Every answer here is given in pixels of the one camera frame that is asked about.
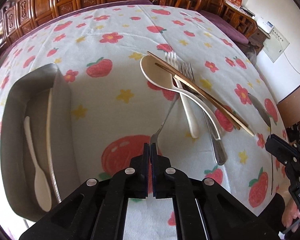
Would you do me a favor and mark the carved wooden armchair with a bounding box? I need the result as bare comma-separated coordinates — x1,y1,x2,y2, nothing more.
199,0,257,44

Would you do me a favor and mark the light wooden chopstick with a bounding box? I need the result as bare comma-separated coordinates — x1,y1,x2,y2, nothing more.
46,88,61,203

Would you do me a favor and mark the small white plastic spoon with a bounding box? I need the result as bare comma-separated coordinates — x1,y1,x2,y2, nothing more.
24,116,52,212

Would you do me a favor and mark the wooden side table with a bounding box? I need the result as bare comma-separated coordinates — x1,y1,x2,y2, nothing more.
248,27,270,55

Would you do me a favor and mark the large cream serving spoon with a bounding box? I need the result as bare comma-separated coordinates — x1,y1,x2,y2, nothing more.
140,55,222,140

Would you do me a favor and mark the person's right hand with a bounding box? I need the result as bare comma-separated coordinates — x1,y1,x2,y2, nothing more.
282,199,300,228

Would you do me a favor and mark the strawberry flower tablecloth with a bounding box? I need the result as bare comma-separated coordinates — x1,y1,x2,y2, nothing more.
0,5,288,239

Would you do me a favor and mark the metal rectangular tray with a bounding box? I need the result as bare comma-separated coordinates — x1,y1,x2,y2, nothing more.
0,63,80,222

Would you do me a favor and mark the stainless steel fork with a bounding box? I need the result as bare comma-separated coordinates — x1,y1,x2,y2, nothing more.
180,62,227,166

